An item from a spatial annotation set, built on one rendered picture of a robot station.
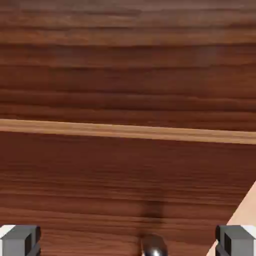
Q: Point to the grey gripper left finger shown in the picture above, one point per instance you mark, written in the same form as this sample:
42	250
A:
17	242

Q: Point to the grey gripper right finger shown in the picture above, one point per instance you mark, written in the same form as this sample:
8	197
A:
238	242

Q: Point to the dark wood cabinet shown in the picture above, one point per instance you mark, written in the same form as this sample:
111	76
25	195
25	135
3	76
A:
128	131

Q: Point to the dark wood door front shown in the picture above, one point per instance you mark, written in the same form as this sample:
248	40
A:
124	66

